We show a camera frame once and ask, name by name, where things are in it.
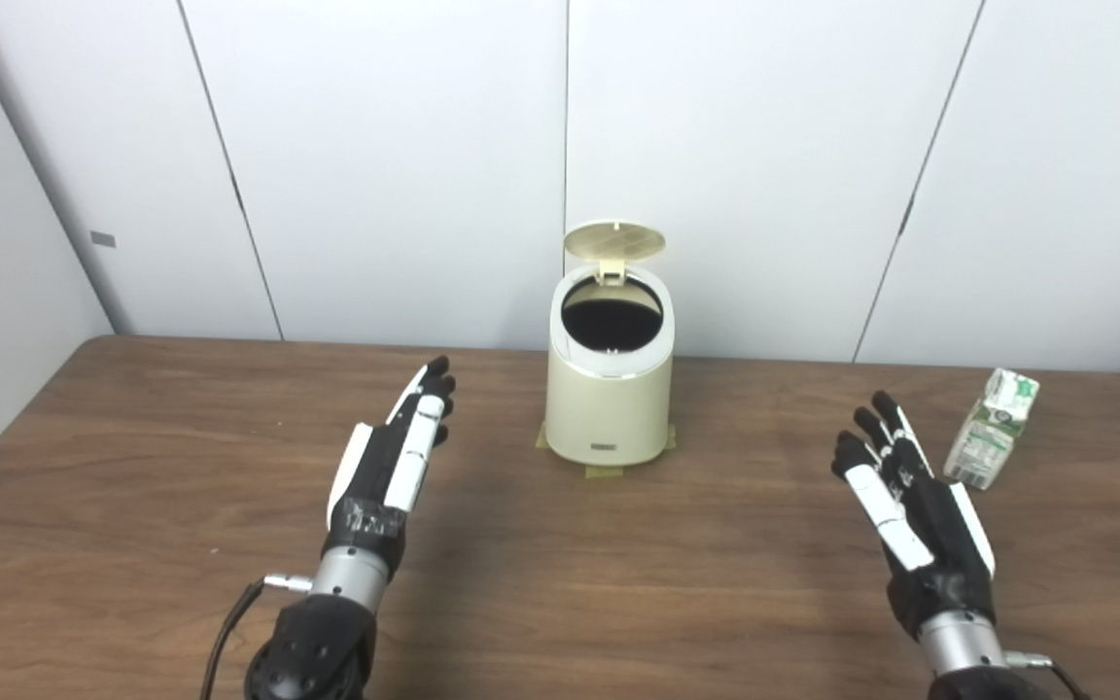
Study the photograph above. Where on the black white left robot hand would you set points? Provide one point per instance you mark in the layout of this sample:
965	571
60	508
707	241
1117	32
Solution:
370	481

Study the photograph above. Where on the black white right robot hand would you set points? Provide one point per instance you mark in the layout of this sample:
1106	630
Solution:
944	554

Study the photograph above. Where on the cream-colored bin body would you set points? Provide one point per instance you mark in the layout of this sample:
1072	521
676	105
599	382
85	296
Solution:
609	408

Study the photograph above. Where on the round cream bin lid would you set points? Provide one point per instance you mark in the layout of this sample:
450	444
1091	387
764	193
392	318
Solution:
615	240

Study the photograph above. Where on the small grey wall label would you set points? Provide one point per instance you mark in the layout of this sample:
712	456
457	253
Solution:
103	239

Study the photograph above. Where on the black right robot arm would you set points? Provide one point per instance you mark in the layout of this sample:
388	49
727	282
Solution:
959	649

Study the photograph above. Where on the green white milk carton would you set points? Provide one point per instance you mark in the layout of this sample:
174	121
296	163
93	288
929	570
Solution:
986	437

